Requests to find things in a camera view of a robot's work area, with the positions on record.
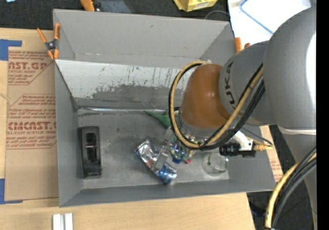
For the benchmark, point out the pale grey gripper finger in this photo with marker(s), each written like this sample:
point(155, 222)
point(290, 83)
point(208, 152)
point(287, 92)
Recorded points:
point(162, 159)

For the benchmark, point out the crumpled silver blue packet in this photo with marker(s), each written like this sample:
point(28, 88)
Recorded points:
point(145, 150)

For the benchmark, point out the green leaf-shaped piece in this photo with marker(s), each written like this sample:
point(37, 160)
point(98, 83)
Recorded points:
point(160, 118)

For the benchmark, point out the grey metal bin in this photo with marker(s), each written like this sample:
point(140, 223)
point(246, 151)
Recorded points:
point(123, 151)

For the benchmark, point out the clear glass cup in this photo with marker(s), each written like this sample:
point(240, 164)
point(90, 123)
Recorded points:
point(216, 164)

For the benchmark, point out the brown cardboard board red print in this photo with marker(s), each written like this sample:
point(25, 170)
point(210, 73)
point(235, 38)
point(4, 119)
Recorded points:
point(30, 167)

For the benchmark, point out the black cylinder on white bracket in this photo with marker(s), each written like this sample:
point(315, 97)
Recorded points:
point(231, 149)

